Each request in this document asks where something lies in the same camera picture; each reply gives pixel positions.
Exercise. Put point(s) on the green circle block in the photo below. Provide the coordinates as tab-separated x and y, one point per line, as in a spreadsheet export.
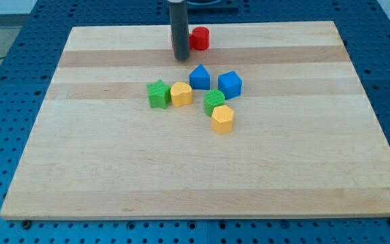
212	99

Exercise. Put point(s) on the green star block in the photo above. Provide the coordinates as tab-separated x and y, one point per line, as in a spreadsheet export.
159	94

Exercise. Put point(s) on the yellow hexagon block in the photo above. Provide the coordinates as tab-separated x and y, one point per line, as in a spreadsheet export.
222	119

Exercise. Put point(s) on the yellow heart block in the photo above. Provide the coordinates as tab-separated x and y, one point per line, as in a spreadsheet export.
181	94

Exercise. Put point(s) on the blue triangle block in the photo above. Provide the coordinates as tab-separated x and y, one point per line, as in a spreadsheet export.
200	78

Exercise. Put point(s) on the blue cube block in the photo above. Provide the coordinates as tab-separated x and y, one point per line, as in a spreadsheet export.
230	84

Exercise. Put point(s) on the red block behind tool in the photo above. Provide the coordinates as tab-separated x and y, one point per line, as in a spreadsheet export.
190	42

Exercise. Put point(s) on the red cylinder block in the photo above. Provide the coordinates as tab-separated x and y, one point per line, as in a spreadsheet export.
200	38

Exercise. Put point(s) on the light wooden board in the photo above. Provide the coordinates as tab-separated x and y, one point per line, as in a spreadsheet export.
305	142

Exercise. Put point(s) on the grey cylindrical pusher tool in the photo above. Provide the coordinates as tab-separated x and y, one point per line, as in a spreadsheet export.
178	14

